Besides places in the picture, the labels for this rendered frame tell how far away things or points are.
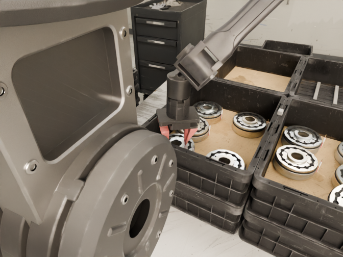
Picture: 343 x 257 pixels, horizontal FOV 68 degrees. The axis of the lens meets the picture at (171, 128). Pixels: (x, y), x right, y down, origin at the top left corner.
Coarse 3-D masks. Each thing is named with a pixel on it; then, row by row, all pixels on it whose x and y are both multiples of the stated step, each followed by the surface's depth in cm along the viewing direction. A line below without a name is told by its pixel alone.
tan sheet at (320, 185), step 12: (324, 144) 76; (336, 144) 76; (324, 156) 72; (324, 168) 68; (336, 168) 68; (276, 180) 64; (288, 180) 64; (312, 180) 64; (324, 180) 64; (312, 192) 61; (324, 192) 61
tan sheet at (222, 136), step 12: (228, 120) 86; (216, 132) 81; (228, 132) 81; (204, 144) 76; (216, 144) 76; (228, 144) 76; (240, 144) 76; (252, 144) 76; (240, 156) 72; (252, 156) 72
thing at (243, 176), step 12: (228, 84) 86; (276, 96) 80; (276, 108) 73; (276, 120) 68; (264, 144) 60; (180, 156) 59; (192, 156) 57; (204, 156) 57; (216, 168) 55; (228, 168) 54; (252, 168) 54; (240, 180) 53
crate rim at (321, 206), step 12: (336, 108) 73; (276, 132) 66; (264, 156) 57; (252, 180) 53; (264, 180) 51; (276, 192) 50; (288, 192) 49; (300, 192) 49; (300, 204) 49; (312, 204) 47; (324, 204) 46; (336, 204) 46; (336, 216) 46
